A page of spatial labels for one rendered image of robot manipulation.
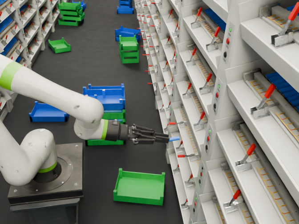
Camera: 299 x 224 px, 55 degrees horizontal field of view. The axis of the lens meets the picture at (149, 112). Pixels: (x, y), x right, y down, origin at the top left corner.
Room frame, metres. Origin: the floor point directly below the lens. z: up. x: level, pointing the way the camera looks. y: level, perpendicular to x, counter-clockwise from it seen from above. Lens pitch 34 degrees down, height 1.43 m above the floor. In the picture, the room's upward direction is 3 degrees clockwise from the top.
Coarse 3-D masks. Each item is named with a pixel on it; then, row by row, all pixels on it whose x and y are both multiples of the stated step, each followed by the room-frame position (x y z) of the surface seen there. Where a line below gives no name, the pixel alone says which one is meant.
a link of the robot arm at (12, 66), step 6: (0, 54) 1.05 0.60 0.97; (0, 60) 1.00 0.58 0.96; (6, 60) 1.01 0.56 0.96; (12, 60) 1.03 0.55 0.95; (0, 66) 0.98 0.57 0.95; (6, 66) 0.98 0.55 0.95; (12, 66) 0.99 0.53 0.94; (18, 66) 1.00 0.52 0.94; (24, 66) 1.03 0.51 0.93; (0, 72) 0.96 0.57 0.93; (6, 72) 0.97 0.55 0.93; (12, 72) 0.97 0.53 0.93; (0, 78) 0.96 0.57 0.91; (6, 78) 0.96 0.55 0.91; (12, 78) 0.96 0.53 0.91; (0, 84) 0.96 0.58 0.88; (6, 84) 0.95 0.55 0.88
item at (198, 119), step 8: (184, 72) 1.47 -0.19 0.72; (176, 80) 1.47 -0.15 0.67; (184, 80) 1.47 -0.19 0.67; (184, 88) 1.39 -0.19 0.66; (192, 88) 1.35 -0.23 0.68; (184, 96) 1.28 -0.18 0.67; (192, 96) 1.28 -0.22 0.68; (184, 104) 1.24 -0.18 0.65; (192, 104) 1.22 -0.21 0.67; (200, 104) 1.19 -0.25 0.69; (192, 112) 1.15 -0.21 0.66; (200, 112) 1.13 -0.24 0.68; (192, 120) 1.09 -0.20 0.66; (200, 120) 1.03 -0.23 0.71; (192, 128) 1.05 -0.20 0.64; (200, 128) 1.02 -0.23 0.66; (200, 136) 0.97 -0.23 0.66; (200, 144) 0.87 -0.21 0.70; (200, 152) 0.92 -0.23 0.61
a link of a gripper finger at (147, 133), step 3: (132, 129) 1.03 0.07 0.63; (135, 129) 1.04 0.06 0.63; (138, 129) 1.04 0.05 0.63; (141, 132) 1.04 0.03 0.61; (144, 132) 1.04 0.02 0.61; (147, 132) 1.04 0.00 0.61; (150, 132) 1.05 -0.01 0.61; (153, 132) 1.05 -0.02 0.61; (147, 135) 1.05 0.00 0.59; (150, 135) 1.05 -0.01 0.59
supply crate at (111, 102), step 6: (84, 90) 1.80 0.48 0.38; (90, 90) 1.82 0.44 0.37; (96, 90) 1.83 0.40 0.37; (108, 90) 1.84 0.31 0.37; (114, 90) 1.84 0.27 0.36; (120, 90) 1.85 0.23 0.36; (90, 96) 1.81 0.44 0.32; (102, 96) 1.81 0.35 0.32; (108, 96) 1.82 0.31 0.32; (114, 96) 1.82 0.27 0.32; (120, 96) 1.83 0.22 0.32; (102, 102) 1.73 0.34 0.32; (108, 102) 1.74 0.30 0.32; (114, 102) 1.74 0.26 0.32; (108, 108) 1.64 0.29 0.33; (114, 108) 1.65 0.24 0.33; (120, 108) 1.66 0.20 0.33
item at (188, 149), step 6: (174, 102) 1.47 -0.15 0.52; (180, 102) 1.47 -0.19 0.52; (174, 108) 1.47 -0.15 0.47; (180, 108) 1.46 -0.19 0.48; (174, 114) 1.43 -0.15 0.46; (180, 114) 1.41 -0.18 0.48; (180, 120) 1.35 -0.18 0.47; (186, 126) 1.28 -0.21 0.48; (180, 132) 1.24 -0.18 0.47; (186, 132) 1.23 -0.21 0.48; (186, 138) 1.18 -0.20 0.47; (186, 144) 1.14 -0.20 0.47; (192, 144) 1.13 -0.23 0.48; (186, 150) 1.10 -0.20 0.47; (192, 150) 1.09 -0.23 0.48; (192, 162) 1.01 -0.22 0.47; (198, 162) 1.00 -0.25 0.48; (192, 168) 0.97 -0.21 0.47; (198, 168) 0.96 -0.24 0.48
